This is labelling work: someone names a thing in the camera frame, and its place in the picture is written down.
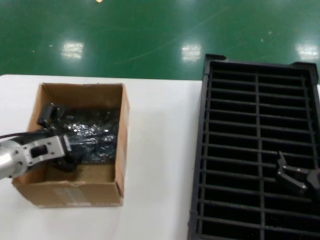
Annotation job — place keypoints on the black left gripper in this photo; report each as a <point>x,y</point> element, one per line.
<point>55,130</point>

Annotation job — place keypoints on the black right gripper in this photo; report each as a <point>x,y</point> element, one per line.
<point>314,182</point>

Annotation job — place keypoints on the dark antistatic bag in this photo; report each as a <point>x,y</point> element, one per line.
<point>95,130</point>

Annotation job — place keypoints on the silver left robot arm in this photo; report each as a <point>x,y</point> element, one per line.
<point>10,160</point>

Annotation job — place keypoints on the brown cardboard box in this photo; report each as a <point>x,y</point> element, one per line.
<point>75,192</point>

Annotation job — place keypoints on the black slotted container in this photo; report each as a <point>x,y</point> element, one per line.
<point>258,105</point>

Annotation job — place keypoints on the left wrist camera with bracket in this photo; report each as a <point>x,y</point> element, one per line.
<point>50,147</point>

